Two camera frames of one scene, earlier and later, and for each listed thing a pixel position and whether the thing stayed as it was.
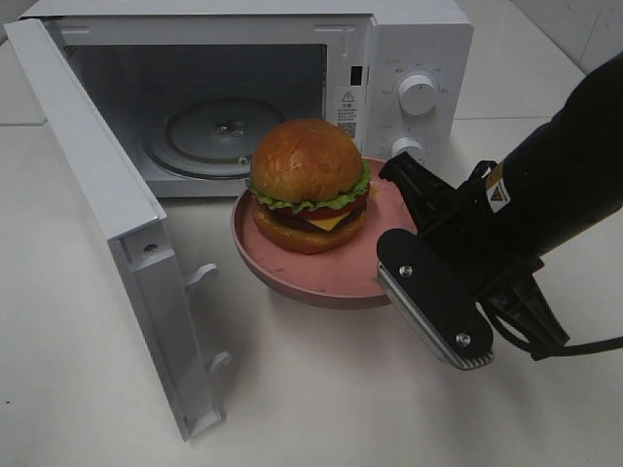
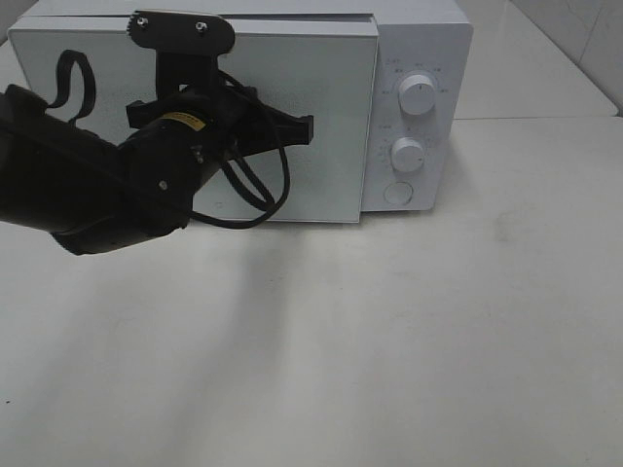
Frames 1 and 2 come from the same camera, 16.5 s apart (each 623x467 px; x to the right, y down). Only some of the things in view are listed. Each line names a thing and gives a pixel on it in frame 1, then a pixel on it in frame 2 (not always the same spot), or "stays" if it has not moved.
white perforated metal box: x=131 y=220 to x=327 y=68
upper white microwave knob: x=417 y=94 stays
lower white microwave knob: x=410 y=146 stays
